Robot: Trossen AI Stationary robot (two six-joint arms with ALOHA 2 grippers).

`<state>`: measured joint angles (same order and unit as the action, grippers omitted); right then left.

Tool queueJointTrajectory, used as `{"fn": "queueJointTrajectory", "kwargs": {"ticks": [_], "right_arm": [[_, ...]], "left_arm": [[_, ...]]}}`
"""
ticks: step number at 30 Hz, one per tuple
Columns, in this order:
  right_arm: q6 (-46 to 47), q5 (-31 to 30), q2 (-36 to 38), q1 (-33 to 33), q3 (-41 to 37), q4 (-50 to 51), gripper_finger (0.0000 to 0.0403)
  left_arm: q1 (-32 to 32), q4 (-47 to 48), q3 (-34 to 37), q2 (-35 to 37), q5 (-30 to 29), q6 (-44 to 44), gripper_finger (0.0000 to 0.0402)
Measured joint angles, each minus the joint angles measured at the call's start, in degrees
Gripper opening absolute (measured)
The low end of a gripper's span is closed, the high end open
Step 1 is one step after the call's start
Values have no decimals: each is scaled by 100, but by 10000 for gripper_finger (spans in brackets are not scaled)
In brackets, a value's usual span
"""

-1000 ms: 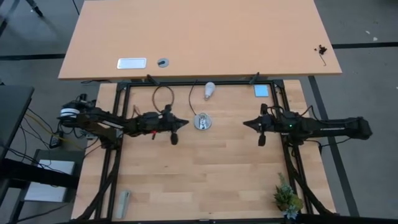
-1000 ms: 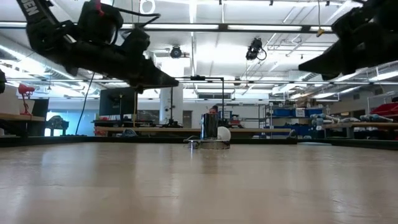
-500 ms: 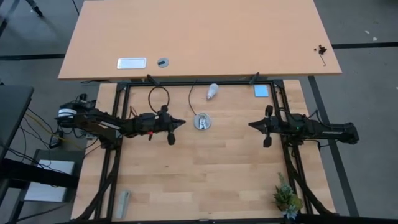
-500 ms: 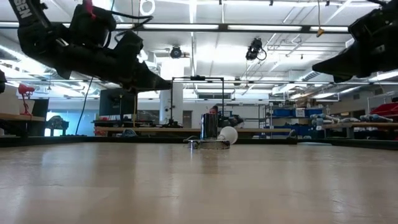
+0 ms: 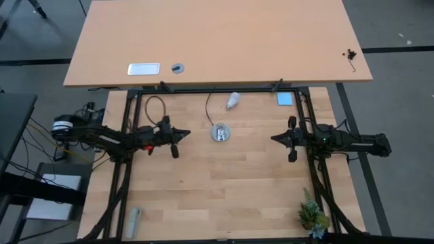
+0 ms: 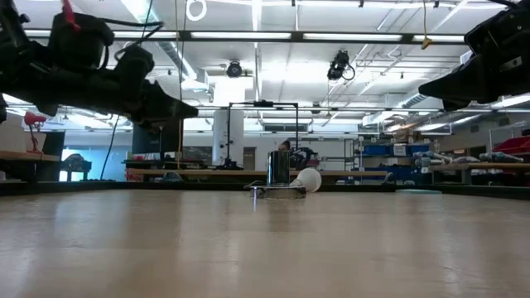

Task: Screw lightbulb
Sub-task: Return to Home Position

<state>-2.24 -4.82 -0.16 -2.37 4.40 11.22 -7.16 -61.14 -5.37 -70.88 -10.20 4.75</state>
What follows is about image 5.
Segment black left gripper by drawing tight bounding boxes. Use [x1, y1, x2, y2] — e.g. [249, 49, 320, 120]
[137, 115, 191, 159]

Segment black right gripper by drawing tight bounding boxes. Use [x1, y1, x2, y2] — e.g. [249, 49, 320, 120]
[271, 117, 319, 163]

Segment chrome lamp socket base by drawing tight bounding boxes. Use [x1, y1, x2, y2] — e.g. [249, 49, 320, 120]
[210, 122, 232, 142]

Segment white lightbulb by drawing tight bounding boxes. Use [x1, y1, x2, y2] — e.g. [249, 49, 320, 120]
[225, 91, 241, 111]

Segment light blue square pad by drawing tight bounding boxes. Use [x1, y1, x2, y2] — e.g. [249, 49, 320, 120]
[276, 91, 294, 106]

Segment silver rectangular desk plate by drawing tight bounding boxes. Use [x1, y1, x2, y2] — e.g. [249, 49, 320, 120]
[127, 62, 161, 76]

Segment artificial succulent plant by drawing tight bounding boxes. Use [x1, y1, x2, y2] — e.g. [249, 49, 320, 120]
[297, 187, 332, 240]

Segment beige wooden desk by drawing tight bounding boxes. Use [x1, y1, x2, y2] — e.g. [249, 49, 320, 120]
[63, 0, 374, 88]

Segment dark screws and hex key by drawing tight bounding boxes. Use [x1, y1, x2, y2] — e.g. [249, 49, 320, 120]
[341, 48, 357, 73]

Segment black power adapter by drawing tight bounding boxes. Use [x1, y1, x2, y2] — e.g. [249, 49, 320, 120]
[53, 142, 71, 163]

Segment white box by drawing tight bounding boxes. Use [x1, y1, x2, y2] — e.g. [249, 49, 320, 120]
[26, 174, 82, 221]

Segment black desk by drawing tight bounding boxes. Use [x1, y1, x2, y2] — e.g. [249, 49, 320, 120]
[0, 93, 86, 224]

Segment black chair leg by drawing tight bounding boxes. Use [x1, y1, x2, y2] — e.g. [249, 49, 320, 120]
[26, 0, 48, 19]

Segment thin black socket cable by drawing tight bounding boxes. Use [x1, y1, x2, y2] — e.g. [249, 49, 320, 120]
[204, 87, 218, 127]

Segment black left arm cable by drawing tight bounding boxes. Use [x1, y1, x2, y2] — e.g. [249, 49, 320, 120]
[144, 95, 167, 127]

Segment black aluminium table frame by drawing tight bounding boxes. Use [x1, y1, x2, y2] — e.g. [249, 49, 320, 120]
[76, 86, 370, 244]

